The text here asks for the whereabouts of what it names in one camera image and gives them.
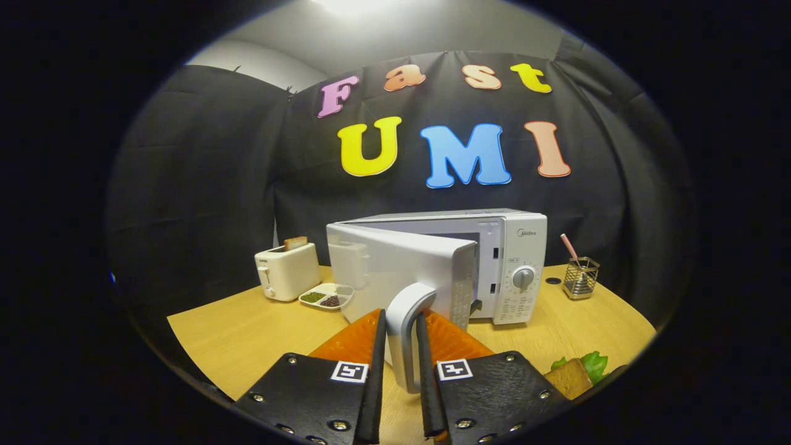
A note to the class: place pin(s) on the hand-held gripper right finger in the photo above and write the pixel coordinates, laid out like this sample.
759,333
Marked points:
426,395

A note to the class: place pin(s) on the toast slice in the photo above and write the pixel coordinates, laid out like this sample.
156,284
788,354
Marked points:
295,243

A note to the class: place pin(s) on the white microwave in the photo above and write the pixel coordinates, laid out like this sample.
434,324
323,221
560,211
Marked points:
401,259

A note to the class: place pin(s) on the pink striped straw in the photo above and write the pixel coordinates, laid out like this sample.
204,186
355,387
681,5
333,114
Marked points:
568,245

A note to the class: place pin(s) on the ceiling light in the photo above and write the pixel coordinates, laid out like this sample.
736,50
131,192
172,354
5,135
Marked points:
355,6

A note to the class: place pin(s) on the cream toaster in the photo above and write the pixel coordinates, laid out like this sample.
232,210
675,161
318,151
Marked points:
290,272

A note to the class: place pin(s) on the brown bread lettuce sandwich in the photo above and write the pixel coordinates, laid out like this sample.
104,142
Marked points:
568,377

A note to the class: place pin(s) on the white divided dish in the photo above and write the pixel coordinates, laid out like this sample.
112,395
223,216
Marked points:
343,290

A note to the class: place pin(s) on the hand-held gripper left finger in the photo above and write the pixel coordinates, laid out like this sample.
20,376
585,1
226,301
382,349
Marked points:
375,395

